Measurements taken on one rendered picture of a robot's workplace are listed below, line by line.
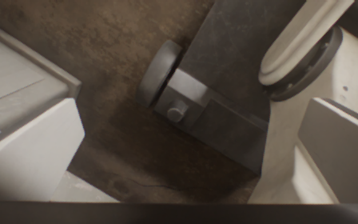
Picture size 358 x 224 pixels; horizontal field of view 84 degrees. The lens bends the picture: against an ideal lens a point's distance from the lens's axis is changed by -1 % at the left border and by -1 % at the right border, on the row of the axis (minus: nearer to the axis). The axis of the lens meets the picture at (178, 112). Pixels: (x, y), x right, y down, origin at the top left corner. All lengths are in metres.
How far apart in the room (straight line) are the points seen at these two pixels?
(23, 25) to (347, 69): 0.92
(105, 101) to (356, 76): 0.74
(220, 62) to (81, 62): 0.53
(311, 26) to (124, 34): 0.54
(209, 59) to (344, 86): 0.28
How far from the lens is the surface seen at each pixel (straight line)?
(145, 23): 0.68
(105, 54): 0.76
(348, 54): 0.35
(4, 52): 0.93
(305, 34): 0.34
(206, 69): 0.49
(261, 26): 0.48
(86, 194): 0.45
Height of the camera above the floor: 0.64
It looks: 59 degrees down
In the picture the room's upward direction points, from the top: 157 degrees counter-clockwise
